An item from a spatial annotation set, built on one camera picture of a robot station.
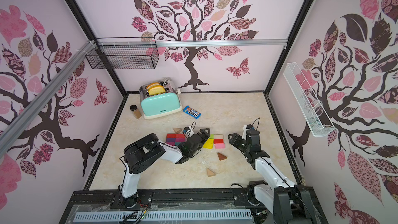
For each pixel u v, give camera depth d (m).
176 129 0.98
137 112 1.02
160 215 0.70
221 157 0.86
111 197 0.74
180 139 0.95
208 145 0.89
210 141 0.86
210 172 0.81
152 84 0.98
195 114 1.06
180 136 0.97
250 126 0.79
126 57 0.67
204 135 0.84
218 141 0.93
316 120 0.73
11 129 0.50
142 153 0.53
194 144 0.72
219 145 0.92
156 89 0.95
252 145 0.67
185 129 0.88
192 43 0.92
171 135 0.98
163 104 0.96
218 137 0.96
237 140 0.76
